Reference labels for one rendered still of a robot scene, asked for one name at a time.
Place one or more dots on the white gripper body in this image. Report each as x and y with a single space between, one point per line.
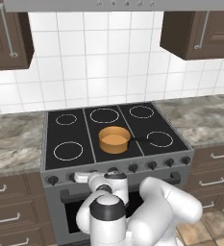
82 177

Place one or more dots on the grey stove with black hob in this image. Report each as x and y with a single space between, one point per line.
68 134

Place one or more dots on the grey range hood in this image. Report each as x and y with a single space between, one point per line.
68 4

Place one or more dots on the black stove knob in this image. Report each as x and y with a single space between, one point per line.
186 160
70 176
112 169
169 162
53 180
133 167
152 165

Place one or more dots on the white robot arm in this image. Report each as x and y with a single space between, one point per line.
161 208

